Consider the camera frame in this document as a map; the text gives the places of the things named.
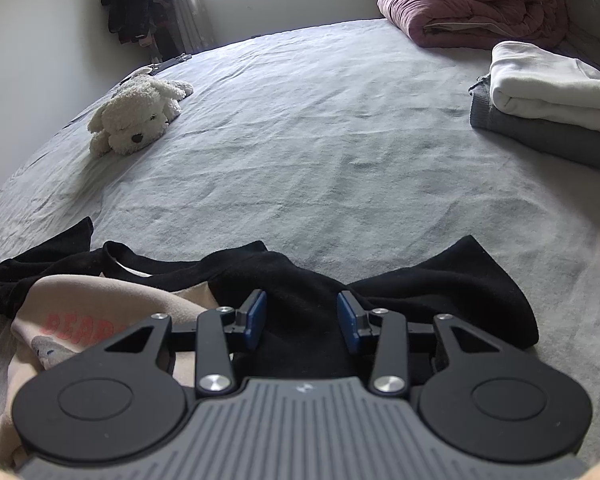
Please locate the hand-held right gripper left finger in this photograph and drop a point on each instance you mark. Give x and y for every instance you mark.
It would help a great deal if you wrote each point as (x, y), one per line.
(255, 320)

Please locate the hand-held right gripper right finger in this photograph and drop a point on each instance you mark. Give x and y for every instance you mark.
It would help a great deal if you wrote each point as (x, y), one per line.
(347, 320)

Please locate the beige sweatshirt with black sleeves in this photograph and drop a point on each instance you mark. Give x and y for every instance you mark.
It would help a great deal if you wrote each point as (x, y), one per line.
(300, 300)

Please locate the grey folded sweater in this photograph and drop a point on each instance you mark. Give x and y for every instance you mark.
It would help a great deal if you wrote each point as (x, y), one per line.
(530, 135)

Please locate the grey patterned curtain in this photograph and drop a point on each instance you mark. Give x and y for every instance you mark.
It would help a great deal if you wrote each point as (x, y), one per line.
(192, 15)

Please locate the white plush dog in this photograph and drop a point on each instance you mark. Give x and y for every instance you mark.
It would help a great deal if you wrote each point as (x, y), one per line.
(130, 115)

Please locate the white folded garment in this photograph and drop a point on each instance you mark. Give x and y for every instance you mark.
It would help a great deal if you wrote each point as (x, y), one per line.
(545, 85)

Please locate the pink folded quilt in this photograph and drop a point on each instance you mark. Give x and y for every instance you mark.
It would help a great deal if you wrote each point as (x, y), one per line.
(460, 5)

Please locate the dark hanging clothes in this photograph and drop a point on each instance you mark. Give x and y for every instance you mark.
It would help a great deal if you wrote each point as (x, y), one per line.
(130, 0)

